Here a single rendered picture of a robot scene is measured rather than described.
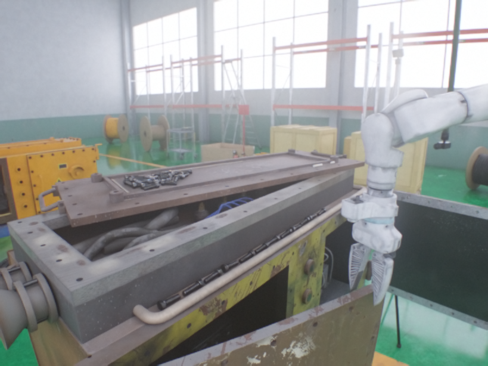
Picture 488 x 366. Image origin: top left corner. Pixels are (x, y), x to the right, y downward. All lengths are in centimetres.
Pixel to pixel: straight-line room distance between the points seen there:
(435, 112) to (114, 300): 66
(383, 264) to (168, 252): 45
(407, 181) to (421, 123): 506
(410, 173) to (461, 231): 404
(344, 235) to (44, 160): 266
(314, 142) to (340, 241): 454
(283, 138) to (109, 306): 606
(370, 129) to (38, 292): 71
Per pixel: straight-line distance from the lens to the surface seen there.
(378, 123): 62
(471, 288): 171
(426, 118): 59
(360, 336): 83
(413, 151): 554
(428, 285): 176
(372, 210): 63
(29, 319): 69
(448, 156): 990
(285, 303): 101
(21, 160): 323
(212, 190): 98
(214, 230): 73
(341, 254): 174
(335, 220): 118
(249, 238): 85
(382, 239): 67
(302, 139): 626
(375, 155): 63
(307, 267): 103
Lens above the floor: 163
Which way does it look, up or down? 15 degrees down
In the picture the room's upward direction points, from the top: straight up
